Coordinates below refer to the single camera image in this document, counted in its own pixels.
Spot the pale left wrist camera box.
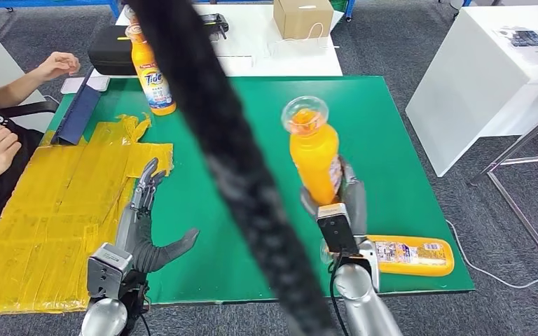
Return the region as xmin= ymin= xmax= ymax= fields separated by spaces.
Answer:
xmin=86 ymin=242 xmax=134 ymax=300

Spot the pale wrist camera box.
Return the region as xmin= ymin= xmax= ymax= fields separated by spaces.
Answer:
xmin=86 ymin=242 xmax=134 ymax=300
xmin=316 ymin=203 xmax=360 ymax=257

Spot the person's left hand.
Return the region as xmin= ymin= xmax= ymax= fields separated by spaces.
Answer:
xmin=34 ymin=51 xmax=81 ymax=83

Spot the thick black braided cable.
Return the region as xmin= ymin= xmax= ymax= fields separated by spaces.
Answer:
xmin=127 ymin=0 xmax=340 ymax=336

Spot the blue metal rack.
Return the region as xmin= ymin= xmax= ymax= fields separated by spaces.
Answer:
xmin=345 ymin=0 xmax=474 ymax=24
xmin=0 ymin=0 xmax=124 ymax=34

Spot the small black device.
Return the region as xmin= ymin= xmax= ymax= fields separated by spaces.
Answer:
xmin=199 ymin=13 xmax=230 ymax=41

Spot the thin white cord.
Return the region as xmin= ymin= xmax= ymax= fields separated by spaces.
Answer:
xmin=268 ymin=23 xmax=340 ymax=51

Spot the brown cardboard box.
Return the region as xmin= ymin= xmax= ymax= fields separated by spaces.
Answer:
xmin=273 ymin=0 xmax=335 ymax=41

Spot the silver metal stand frame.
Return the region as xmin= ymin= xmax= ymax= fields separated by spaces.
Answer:
xmin=471 ymin=94 xmax=538 ymax=286

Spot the black zip carrying case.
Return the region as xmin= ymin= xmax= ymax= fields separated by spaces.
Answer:
xmin=87 ymin=25 xmax=136 ymax=76

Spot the person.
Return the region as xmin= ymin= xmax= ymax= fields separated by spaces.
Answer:
xmin=0 ymin=50 xmax=82 ymax=228

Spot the dark blue tablet case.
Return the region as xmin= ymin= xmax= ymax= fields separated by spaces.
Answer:
xmin=50 ymin=66 xmax=102 ymax=146

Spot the smartphone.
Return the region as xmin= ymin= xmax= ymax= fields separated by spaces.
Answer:
xmin=60 ymin=75 xmax=111 ymax=95

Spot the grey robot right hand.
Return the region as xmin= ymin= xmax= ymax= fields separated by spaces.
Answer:
xmin=300 ymin=155 xmax=368 ymax=238

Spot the white floor cable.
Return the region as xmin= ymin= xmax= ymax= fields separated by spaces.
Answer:
xmin=444 ymin=220 xmax=538 ymax=291

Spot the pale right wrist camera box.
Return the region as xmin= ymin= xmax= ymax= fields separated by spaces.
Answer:
xmin=316 ymin=203 xmax=360 ymax=257

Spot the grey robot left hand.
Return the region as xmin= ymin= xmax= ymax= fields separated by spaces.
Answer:
xmin=113 ymin=157 xmax=201 ymax=275

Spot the white side table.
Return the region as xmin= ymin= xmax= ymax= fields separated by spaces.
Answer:
xmin=405 ymin=5 xmax=538 ymax=179

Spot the yellow taped cardboard sheet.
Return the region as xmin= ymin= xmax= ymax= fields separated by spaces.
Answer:
xmin=0 ymin=113 xmax=174 ymax=316

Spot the orange detergent bottle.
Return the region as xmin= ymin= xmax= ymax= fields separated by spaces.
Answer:
xmin=125 ymin=22 xmax=177 ymax=117
xmin=124 ymin=4 xmax=141 ymax=27
xmin=281 ymin=95 xmax=344 ymax=207
xmin=319 ymin=234 xmax=455 ymax=278

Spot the printed leaflet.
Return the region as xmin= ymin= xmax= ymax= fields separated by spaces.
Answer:
xmin=492 ymin=27 xmax=538 ymax=65

